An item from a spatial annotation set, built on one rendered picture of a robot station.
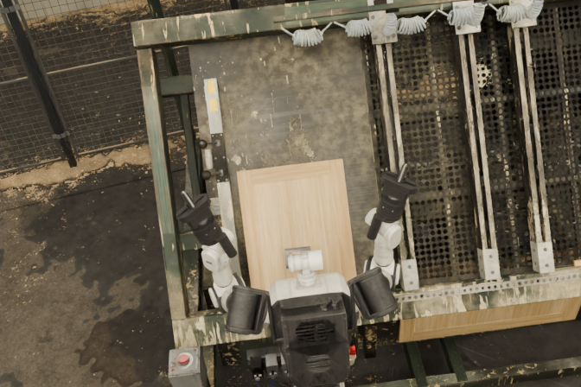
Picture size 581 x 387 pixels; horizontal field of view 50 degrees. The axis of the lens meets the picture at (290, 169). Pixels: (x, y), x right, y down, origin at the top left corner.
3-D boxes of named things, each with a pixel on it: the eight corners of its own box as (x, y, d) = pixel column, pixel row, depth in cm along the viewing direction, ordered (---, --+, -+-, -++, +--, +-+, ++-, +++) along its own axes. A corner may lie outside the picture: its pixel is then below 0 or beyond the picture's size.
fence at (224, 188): (233, 309, 256) (233, 312, 252) (204, 80, 253) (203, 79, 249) (245, 307, 256) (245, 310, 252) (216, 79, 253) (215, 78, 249)
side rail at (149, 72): (175, 314, 262) (171, 320, 251) (142, 53, 258) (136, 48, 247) (189, 312, 262) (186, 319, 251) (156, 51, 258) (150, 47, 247)
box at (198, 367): (176, 401, 242) (167, 377, 230) (178, 373, 251) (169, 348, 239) (207, 396, 242) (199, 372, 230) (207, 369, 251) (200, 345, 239)
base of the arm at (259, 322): (259, 334, 211) (264, 339, 200) (222, 328, 209) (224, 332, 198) (267, 290, 214) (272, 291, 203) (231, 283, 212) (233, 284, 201)
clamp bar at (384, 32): (396, 288, 258) (409, 301, 234) (362, 2, 254) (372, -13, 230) (420, 284, 258) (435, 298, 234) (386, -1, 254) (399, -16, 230)
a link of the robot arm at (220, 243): (207, 216, 216) (220, 237, 223) (190, 238, 210) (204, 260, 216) (232, 218, 210) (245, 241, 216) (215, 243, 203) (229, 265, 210)
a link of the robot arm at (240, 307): (247, 326, 213) (254, 331, 200) (221, 321, 212) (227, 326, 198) (253, 292, 216) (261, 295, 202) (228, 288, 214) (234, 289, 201)
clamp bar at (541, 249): (528, 270, 259) (554, 282, 235) (497, -14, 255) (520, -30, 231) (552, 268, 260) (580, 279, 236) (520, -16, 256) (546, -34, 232)
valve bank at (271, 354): (245, 402, 259) (238, 371, 243) (244, 371, 269) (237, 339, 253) (364, 385, 260) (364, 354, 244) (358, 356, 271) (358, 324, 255)
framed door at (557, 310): (398, 339, 312) (399, 342, 310) (403, 269, 276) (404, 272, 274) (573, 315, 314) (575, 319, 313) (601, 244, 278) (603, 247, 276)
